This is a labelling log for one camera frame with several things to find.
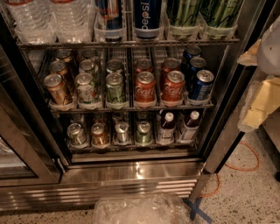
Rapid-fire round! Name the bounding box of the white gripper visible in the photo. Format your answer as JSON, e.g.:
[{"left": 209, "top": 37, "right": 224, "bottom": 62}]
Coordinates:
[{"left": 237, "top": 16, "right": 280, "bottom": 132}]

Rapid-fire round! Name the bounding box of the clear water bottle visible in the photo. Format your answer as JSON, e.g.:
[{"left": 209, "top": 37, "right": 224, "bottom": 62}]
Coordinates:
[
  {"left": 50, "top": 0, "right": 95, "bottom": 44},
  {"left": 4, "top": 0, "right": 56, "bottom": 45}
]

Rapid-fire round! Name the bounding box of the fridge door right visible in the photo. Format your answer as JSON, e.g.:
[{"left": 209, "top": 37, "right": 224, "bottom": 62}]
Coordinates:
[{"left": 203, "top": 0, "right": 280, "bottom": 174}]

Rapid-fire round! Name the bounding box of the tea bottle right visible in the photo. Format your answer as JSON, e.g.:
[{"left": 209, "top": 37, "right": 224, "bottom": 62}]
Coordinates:
[{"left": 178, "top": 110, "right": 200, "bottom": 141}]

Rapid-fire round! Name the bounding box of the tea bottle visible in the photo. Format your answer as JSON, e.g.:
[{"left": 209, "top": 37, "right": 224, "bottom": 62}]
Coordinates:
[
  {"left": 178, "top": 110, "right": 200, "bottom": 141},
  {"left": 157, "top": 112, "right": 175, "bottom": 145}
]

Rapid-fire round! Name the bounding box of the tea bottle left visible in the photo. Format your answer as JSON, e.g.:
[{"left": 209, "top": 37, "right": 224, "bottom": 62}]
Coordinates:
[{"left": 157, "top": 112, "right": 175, "bottom": 145}]

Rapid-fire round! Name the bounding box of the glass fridge door left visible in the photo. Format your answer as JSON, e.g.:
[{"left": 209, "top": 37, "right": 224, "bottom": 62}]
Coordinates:
[{"left": 0, "top": 49, "right": 60, "bottom": 188}]

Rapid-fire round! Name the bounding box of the blue can front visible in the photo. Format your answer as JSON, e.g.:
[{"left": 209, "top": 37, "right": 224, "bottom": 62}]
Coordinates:
[{"left": 188, "top": 69, "right": 214, "bottom": 101}]

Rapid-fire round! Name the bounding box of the blue can middle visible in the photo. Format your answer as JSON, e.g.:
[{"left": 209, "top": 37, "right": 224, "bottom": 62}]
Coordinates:
[{"left": 185, "top": 56, "right": 207, "bottom": 85}]

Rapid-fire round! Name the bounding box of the blue can back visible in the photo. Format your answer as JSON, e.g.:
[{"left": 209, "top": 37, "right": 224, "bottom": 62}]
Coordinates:
[{"left": 181, "top": 45, "right": 201, "bottom": 65}]

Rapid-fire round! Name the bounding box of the red coca-cola can right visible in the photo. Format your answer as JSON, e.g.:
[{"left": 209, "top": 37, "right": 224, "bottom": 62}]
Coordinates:
[{"left": 162, "top": 71, "right": 185, "bottom": 102}]

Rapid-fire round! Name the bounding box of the red coca-cola can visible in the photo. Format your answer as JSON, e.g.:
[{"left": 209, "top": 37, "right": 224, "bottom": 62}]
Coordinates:
[
  {"left": 135, "top": 72, "right": 156, "bottom": 102},
  {"left": 162, "top": 71, "right": 185, "bottom": 102}
]

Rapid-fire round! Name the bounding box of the red can middle right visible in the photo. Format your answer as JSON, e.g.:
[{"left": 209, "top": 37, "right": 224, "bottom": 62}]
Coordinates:
[{"left": 161, "top": 58, "right": 180, "bottom": 75}]

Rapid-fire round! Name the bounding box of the green drink can left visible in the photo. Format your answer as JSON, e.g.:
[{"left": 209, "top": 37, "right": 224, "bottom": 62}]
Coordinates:
[{"left": 166, "top": 0, "right": 201, "bottom": 39}]

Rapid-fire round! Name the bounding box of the red coca-cola can left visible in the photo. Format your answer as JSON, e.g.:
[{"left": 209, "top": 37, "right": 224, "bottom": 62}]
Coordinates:
[{"left": 135, "top": 72, "right": 156, "bottom": 102}]

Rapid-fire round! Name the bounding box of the red can middle left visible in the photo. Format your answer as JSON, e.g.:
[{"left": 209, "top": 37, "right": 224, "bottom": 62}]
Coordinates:
[{"left": 135, "top": 59, "right": 153, "bottom": 74}]

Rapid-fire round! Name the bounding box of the green can bottom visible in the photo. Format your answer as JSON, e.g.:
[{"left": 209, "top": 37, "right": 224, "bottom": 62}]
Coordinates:
[{"left": 136, "top": 121, "right": 151, "bottom": 144}]

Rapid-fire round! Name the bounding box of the blue tape cross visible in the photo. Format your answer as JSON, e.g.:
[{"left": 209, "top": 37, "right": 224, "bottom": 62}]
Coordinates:
[{"left": 183, "top": 198, "right": 213, "bottom": 224}]

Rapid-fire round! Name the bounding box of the green can middle row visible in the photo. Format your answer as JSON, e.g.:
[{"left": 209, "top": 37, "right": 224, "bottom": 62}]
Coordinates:
[{"left": 106, "top": 59, "right": 124, "bottom": 74}]

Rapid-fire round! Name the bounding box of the silver can bottom middle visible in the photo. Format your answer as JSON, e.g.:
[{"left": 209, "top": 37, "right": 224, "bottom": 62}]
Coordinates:
[{"left": 115, "top": 122, "right": 129, "bottom": 143}]

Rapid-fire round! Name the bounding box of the silver can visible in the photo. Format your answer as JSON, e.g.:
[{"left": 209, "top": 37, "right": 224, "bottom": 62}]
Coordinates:
[
  {"left": 67, "top": 122, "right": 88, "bottom": 145},
  {"left": 115, "top": 122, "right": 129, "bottom": 143}
]

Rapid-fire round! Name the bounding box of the red bull can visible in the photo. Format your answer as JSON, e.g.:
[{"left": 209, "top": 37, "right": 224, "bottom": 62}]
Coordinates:
[{"left": 97, "top": 0, "right": 123, "bottom": 42}]

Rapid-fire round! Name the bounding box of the steel refrigerator body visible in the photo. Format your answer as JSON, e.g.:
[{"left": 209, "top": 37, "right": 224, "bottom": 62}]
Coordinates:
[{"left": 0, "top": 0, "right": 280, "bottom": 213}]

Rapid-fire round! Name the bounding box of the white can back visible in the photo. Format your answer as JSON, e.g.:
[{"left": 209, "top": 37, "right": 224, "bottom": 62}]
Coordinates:
[{"left": 81, "top": 48, "right": 100, "bottom": 61}]

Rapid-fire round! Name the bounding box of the orange can bottom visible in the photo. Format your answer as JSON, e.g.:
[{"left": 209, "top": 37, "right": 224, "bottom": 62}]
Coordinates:
[{"left": 91, "top": 122, "right": 109, "bottom": 146}]

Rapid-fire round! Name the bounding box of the white green can front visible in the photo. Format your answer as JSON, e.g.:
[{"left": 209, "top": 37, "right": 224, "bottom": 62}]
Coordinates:
[{"left": 75, "top": 73, "right": 98, "bottom": 103}]

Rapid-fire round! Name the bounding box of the white green can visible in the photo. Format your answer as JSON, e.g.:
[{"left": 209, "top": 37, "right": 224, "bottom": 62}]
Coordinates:
[
  {"left": 79, "top": 59, "right": 99, "bottom": 76},
  {"left": 75, "top": 73, "right": 98, "bottom": 103}
]

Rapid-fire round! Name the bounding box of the white green can middle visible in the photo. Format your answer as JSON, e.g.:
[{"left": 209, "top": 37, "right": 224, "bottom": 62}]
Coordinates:
[{"left": 79, "top": 59, "right": 99, "bottom": 76}]

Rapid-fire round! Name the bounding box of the clear plastic bag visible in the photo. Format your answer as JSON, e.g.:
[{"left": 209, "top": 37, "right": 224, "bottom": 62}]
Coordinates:
[{"left": 93, "top": 193, "right": 191, "bottom": 224}]

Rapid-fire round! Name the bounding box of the silver can bottom left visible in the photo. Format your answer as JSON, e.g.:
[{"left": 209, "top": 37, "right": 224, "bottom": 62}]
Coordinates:
[{"left": 67, "top": 122, "right": 88, "bottom": 145}]

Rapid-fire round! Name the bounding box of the gold can back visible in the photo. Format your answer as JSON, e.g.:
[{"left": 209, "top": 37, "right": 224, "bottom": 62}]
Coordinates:
[{"left": 55, "top": 49, "right": 73, "bottom": 63}]

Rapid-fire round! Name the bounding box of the gold can middle row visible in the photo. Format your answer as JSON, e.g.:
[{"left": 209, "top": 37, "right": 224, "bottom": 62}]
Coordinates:
[{"left": 49, "top": 60, "right": 73, "bottom": 84}]

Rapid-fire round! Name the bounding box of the gold can front left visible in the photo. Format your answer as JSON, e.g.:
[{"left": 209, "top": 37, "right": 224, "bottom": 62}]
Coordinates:
[{"left": 43, "top": 73, "right": 73, "bottom": 106}]

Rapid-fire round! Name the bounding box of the orange cable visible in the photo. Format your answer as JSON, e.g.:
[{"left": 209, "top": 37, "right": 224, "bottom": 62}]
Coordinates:
[{"left": 199, "top": 141, "right": 261, "bottom": 199}]

